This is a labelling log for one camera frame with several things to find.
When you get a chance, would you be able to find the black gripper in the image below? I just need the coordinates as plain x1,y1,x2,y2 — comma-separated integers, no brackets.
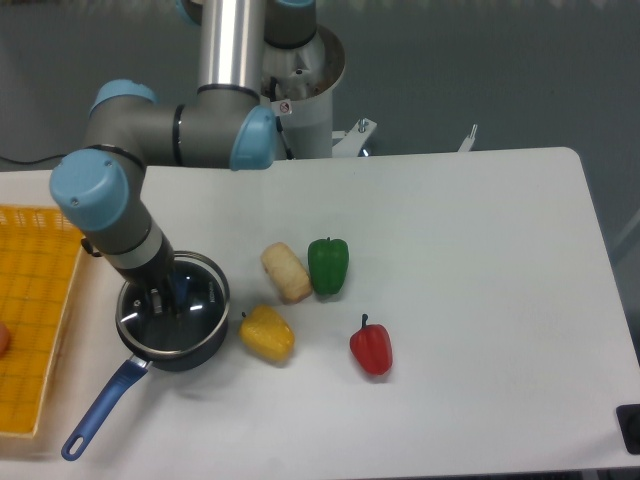
109,232,186,318

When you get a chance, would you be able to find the glass pot lid blue knob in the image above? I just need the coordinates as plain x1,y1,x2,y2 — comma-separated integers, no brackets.
115,251,230,362

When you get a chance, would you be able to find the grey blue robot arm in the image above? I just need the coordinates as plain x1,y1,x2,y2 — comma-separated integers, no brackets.
49,1,317,312

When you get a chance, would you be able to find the yellow bell pepper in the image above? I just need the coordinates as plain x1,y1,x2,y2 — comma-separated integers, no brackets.
238,304,296,363

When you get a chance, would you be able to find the beige bread loaf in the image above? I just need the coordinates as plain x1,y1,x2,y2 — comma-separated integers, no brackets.
260,242,313,303

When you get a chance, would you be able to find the yellow plastic basket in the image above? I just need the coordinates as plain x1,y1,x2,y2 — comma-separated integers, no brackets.
1,204,82,438

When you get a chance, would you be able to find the orange object in basket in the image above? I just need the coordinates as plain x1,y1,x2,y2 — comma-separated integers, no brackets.
0,322,11,356

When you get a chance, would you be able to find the green bell pepper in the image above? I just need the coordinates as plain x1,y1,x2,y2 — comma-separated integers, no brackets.
307,237,349,296

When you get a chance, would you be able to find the red bell pepper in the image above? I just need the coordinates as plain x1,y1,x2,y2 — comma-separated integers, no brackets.
349,313,393,376

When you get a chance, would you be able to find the black corner device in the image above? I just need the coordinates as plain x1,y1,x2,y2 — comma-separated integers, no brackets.
616,404,640,455

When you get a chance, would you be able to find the dark saucepan blue handle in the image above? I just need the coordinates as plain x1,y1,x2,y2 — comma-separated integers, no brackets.
61,251,230,461

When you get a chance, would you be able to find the black floor cable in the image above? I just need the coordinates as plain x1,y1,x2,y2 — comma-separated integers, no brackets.
0,152,69,166

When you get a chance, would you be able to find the white metal base frame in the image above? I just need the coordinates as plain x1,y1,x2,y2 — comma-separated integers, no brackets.
274,117,479,162

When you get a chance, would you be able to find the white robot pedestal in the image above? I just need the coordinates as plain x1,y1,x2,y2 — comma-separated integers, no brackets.
261,25,346,159

